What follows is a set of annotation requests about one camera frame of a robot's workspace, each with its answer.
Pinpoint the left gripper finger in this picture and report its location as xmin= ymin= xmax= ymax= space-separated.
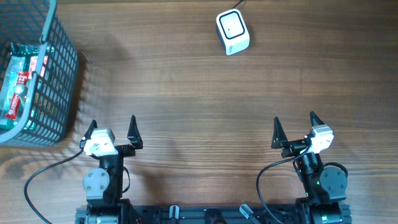
xmin=80 ymin=119 xmax=98 ymax=149
xmin=127 ymin=115 xmax=143 ymax=149

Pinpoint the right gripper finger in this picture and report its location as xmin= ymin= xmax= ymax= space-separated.
xmin=271 ymin=116 xmax=288 ymax=149
xmin=310 ymin=111 xmax=325 ymax=127

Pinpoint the red Nescafe coffee stick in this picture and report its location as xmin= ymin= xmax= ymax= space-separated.
xmin=5 ymin=72 xmax=29 ymax=120

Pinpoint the red white tissue pack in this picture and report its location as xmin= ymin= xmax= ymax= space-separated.
xmin=28 ymin=55 xmax=49 ymax=78

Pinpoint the green white plastic package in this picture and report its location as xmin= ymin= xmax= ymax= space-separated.
xmin=1 ymin=44 xmax=40 ymax=131

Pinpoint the yellow dish soap bottle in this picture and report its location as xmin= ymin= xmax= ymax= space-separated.
xmin=14 ymin=84 xmax=28 ymax=97

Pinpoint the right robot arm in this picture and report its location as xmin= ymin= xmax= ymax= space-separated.
xmin=271 ymin=111 xmax=352 ymax=223

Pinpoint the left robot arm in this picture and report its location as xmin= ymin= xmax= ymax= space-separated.
xmin=75 ymin=115 xmax=143 ymax=224

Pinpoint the white barcode scanner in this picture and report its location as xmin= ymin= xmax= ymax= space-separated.
xmin=216 ymin=9 xmax=250 ymax=56

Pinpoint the dark grey plastic basket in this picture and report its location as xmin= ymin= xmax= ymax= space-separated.
xmin=1 ymin=1 xmax=79 ymax=147

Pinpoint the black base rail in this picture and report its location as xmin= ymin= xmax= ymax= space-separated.
xmin=75 ymin=203 xmax=352 ymax=224

